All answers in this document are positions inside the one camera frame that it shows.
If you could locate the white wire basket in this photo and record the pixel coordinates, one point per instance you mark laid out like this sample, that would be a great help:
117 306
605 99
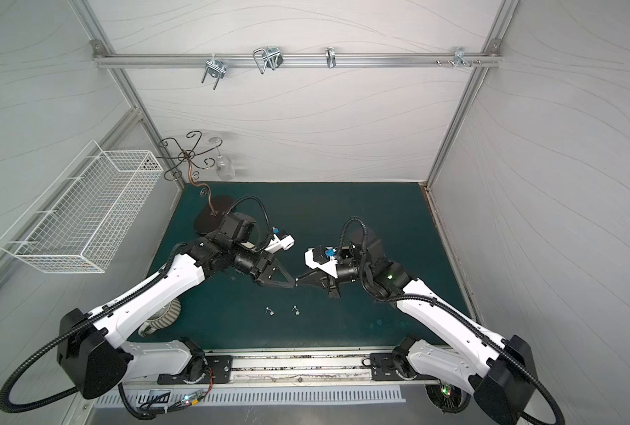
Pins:
77 224

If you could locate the black metal jewelry stand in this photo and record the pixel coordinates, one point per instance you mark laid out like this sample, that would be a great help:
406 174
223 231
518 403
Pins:
216 206

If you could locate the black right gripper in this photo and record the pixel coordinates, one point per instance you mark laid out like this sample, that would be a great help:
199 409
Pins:
333 279

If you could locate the aluminium front rail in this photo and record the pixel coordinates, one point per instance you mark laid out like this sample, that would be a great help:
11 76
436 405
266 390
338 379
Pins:
305 367

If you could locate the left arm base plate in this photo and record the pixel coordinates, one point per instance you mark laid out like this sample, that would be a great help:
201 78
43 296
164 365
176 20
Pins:
200 370

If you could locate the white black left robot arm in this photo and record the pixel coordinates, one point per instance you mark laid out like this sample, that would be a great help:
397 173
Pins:
92 348

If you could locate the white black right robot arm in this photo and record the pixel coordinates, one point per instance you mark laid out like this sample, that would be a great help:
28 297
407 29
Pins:
497 373

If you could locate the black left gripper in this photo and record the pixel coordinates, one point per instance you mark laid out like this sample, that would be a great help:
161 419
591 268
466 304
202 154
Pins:
264 266

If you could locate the green table mat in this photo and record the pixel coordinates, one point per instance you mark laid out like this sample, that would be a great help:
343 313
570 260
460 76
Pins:
228 311

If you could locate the green striped mug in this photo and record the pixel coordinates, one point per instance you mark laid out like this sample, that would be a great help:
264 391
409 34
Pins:
162 319

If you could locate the clear glass cup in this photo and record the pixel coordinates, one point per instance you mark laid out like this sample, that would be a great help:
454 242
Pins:
224 166

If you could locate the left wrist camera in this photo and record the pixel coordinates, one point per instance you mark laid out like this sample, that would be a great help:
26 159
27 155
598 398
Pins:
281 241

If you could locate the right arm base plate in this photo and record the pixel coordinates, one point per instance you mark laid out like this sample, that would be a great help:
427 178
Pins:
383 369

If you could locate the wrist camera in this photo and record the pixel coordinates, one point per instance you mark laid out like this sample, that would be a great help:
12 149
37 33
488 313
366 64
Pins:
323 259
281 241

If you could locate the white vented cable duct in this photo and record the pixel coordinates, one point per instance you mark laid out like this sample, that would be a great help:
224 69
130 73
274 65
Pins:
266 396

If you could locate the aluminium crossbar rail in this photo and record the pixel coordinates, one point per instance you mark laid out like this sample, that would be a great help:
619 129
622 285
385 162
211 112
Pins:
291 60

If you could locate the metal clamp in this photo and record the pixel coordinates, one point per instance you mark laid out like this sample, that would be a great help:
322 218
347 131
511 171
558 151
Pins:
330 57
459 59
215 70
269 57

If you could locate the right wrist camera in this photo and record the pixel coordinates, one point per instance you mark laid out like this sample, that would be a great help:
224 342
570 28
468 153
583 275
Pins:
323 259

